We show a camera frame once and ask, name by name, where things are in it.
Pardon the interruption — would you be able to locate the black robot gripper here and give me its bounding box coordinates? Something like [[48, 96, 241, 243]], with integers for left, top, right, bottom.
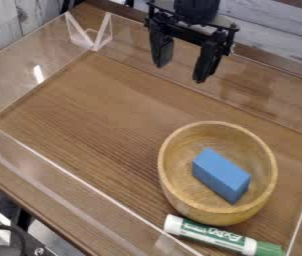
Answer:
[[146, 0, 241, 83]]

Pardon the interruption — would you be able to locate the blue rectangular block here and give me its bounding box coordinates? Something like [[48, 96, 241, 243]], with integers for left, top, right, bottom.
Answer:
[[193, 148, 251, 204]]

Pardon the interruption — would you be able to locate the brown wooden bowl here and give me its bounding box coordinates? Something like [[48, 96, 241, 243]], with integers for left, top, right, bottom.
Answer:
[[158, 121, 278, 226]]

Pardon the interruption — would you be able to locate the green white dry-erase marker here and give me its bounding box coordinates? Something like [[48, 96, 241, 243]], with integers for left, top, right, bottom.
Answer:
[[163, 214, 285, 256]]

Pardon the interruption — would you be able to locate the clear acrylic tray wall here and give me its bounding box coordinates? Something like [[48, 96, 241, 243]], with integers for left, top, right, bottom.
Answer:
[[0, 7, 302, 256]]

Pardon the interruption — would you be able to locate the black metal table frame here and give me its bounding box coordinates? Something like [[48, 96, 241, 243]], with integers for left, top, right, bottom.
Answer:
[[11, 207, 58, 256]]

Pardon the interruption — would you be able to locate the black cable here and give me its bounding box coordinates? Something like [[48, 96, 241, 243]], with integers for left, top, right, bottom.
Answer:
[[0, 223, 30, 256]]

